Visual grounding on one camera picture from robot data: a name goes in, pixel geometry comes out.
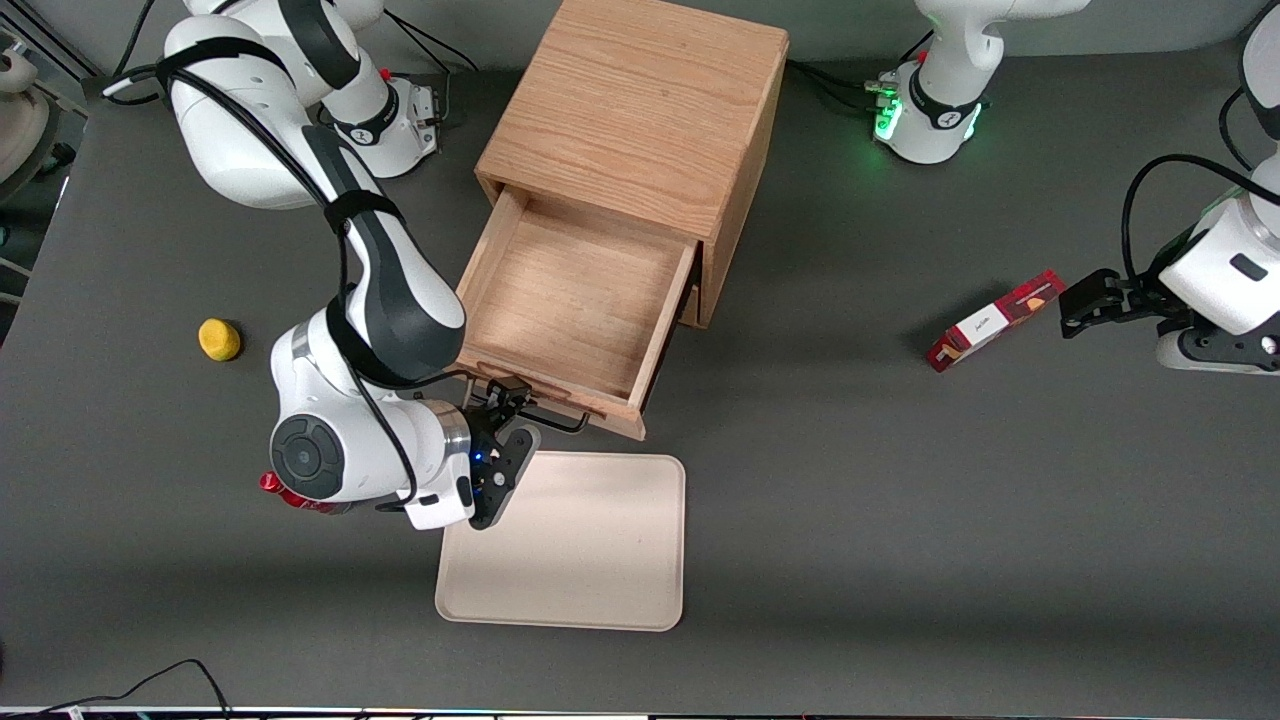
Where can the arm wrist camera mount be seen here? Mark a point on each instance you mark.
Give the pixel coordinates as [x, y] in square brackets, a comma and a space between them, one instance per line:
[1215, 352]
[440, 508]

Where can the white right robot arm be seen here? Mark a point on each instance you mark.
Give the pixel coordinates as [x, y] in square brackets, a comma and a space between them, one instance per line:
[400, 290]

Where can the beige plastic tray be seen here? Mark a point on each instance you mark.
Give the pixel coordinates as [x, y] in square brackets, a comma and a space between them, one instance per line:
[590, 560]

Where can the wooden drawer cabinet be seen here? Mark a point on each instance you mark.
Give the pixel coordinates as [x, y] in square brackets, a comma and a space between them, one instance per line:
[640, 110]

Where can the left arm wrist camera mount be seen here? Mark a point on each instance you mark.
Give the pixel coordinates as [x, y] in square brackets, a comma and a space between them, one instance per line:
[1215, 352]

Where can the red and white snack box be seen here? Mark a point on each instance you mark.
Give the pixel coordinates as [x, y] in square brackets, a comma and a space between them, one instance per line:
[995, 320]

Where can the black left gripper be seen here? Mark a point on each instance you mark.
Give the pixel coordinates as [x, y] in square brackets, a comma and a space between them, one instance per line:
[1128, 296]

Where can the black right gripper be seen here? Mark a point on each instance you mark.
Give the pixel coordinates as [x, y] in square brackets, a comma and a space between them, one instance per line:
[483, 422]

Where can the red metal bottle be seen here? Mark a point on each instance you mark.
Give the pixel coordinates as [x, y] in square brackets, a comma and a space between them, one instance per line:
[270, 483]

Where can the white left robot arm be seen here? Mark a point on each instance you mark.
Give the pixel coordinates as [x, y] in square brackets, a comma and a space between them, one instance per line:
[940, 100]

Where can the wooden drawer with lip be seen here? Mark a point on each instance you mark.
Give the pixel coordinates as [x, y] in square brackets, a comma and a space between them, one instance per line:
[580, 300]

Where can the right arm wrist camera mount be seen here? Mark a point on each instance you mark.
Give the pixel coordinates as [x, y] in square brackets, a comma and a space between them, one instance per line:
[440, 508]

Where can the yellow lemon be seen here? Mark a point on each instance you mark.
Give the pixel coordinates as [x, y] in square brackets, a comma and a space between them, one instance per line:
[219, 340]

